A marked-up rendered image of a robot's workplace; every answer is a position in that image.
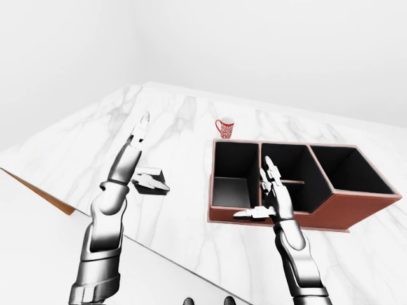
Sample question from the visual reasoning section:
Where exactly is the red-brown desk caddy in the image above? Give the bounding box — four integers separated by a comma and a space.
206, 137, 403, 233

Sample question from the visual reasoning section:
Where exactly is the red patterned mug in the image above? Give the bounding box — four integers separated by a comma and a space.
215, 116, 236, 140

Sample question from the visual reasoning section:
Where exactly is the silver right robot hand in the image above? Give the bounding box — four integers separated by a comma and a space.
233, 155, 298, 226

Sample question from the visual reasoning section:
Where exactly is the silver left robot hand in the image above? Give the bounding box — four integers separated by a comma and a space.
106, 111, 171, 193

